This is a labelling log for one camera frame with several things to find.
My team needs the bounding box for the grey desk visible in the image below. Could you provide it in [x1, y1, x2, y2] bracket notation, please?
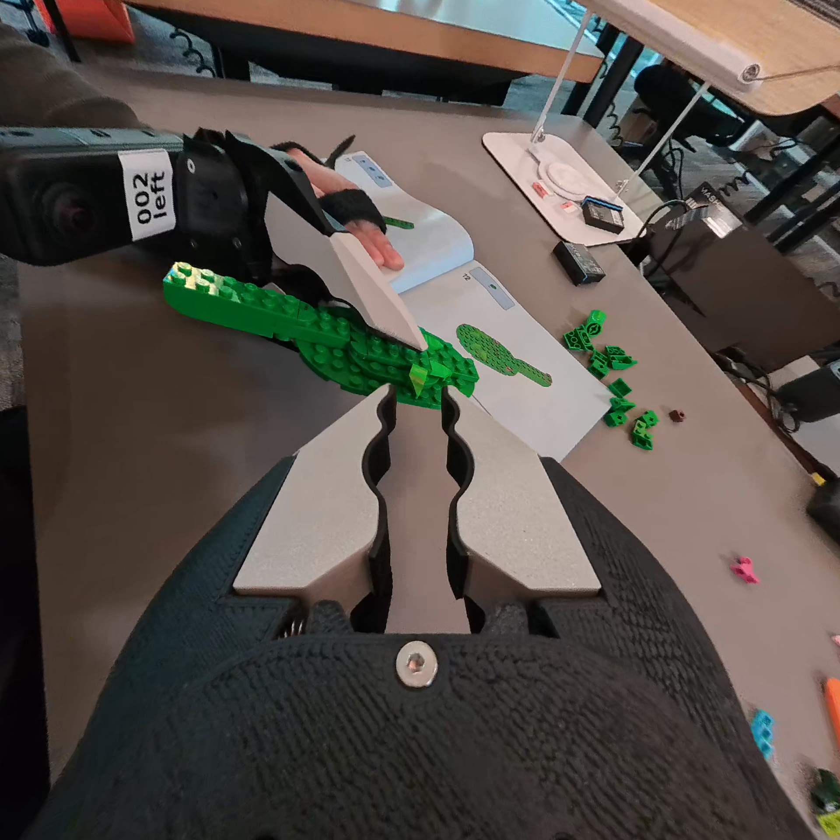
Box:
[16, 66, 840, 840]

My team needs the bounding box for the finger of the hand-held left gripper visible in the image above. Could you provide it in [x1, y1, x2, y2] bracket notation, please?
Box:
[262, 193, 429, 351]

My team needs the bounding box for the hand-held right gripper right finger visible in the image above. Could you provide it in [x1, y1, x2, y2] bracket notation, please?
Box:
[441, 386, 603, 634]

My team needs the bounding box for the black box blue edge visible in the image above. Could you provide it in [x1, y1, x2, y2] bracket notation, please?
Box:
[551, 240, 606, 287]

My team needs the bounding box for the dark brown box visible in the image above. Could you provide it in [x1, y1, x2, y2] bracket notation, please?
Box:
[646, 184, 840, 357]

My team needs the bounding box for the pile of colourful bricks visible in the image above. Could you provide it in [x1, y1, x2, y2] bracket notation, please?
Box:
[748, 707, 840, 837]

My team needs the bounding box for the orange object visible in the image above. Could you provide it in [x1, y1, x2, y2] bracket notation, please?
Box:
[34, 0, 137, 45]

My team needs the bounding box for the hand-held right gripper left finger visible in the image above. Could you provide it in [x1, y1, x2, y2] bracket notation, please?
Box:
[232, 385, 399, 634]

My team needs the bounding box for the cluster of small green bricks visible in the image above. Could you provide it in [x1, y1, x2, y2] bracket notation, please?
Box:
[562, 309, 660, 453]

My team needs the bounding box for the white instruction booklet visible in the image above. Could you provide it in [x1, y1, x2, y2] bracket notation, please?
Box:
[333, 151, 616, 462]

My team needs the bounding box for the person's left forearm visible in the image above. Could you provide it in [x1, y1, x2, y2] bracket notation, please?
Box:
[0, 23, 147, 132]

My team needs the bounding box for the person's left hand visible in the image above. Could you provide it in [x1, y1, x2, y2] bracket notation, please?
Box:
[289, 150, 406, 271]

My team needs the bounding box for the large tan wooden board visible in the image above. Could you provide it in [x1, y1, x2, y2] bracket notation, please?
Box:
[576, 0, 840, 120]

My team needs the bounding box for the green brick leaf build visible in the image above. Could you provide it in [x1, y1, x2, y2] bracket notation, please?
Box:
[162, 260, 480, 412]

